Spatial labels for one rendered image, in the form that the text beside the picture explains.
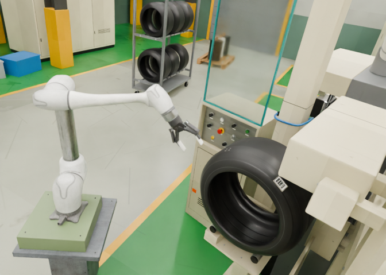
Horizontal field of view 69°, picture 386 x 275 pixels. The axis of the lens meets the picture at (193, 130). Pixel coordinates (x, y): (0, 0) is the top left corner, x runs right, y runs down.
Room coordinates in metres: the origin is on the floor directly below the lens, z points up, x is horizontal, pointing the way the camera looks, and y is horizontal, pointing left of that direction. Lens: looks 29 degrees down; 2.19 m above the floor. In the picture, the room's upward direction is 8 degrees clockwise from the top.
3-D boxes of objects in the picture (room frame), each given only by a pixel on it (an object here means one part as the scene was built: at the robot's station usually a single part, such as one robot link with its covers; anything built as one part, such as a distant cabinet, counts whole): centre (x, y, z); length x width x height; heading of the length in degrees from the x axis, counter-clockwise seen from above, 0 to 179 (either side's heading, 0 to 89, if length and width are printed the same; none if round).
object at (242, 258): (1.22, -0.41, 0.80); 0.37 x 0.36 x 0.02; 54
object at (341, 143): (0.94, -0.58, 1.71); 0.61 x 0.25 x 0.15; 144
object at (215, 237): (1.30, -0.30, 0.84); 0.36 x 0.09 x 0.06; 144
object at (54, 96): (1.31, 0.75, 1.53); 0.18 x 0.14 x 0.13; 103
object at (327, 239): (1.17, -0.85, 1.05); 0.20 x 0.15 x 0.30; 144
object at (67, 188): (1.29, 0.72, 0.92); 0.18 x 0.16 x 0.22; 13
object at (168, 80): (5.35, 0.72, 0.96); 1.30 x 0.62 x 1.92; 159
